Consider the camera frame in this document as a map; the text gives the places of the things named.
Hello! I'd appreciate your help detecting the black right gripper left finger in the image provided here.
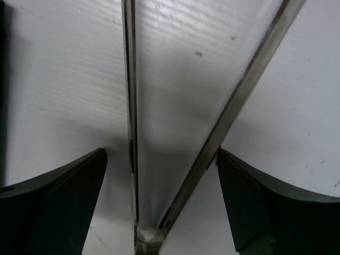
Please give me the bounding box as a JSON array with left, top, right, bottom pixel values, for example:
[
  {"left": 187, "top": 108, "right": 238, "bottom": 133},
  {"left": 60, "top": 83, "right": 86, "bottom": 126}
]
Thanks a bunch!
[{"left": 1, "top": 148, "right": 107, "bottom": 254}]

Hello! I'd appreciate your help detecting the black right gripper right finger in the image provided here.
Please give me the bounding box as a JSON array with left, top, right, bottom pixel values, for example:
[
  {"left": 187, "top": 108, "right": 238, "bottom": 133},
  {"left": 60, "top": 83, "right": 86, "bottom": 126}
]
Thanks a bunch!
[{"left": 217, "top": 149, "right": 339, "bottom": 254}]

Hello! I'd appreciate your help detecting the dark green cloth placemat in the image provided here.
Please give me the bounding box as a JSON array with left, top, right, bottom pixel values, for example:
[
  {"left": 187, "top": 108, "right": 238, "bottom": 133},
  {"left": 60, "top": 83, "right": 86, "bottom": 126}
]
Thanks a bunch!
[{"left": 1, "top": 1, "right": 6, "bottom": 186}]

